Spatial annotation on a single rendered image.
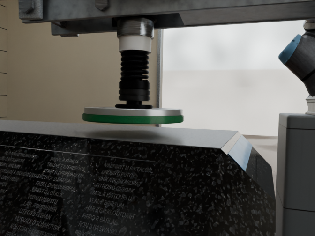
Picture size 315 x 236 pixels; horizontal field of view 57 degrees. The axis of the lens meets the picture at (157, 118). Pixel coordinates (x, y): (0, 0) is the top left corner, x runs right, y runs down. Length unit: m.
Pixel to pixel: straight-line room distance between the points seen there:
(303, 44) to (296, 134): 0.44
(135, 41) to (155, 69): 5.11
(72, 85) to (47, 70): 0.72
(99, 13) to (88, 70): 5.71
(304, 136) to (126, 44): 1.02
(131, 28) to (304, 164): 1.07
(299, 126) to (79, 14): 1.08
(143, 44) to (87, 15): 0.12
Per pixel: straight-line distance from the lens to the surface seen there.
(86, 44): 6.43
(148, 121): 0.54
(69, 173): 0.54
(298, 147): 1.45
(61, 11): 0.67
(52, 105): 6.80
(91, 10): 0.64
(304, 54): 1.58
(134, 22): 0.62
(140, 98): 0.61
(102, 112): 0.56
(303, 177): 1.47
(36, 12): 0.67
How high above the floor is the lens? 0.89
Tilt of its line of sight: 3 degrees down
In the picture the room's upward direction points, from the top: 1 degrees clockwise
